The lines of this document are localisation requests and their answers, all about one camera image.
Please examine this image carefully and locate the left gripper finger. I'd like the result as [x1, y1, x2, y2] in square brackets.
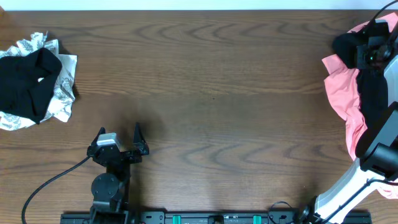
[133, 123, 148, 151]
[91, 127, 106, 146]

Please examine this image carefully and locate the black shirt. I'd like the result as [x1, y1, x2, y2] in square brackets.
[332, 31, 388, 128]

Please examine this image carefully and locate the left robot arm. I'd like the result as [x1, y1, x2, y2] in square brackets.
[87, 123, 149, 224]

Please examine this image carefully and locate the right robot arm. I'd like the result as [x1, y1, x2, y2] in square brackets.
[298, 33, 397, 223]

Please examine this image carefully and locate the pink garment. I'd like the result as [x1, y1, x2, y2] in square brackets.
[322, 12, 397, 199]

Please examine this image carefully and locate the white leaf-patterned cloth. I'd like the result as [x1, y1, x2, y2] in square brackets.
[1, 32, 77, 131]

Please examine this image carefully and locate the black folded garment on left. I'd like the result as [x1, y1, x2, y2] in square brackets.
[1, 48, 62, 124]

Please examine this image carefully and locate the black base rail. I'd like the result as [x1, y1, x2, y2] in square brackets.
[60, 210, 373, 224]

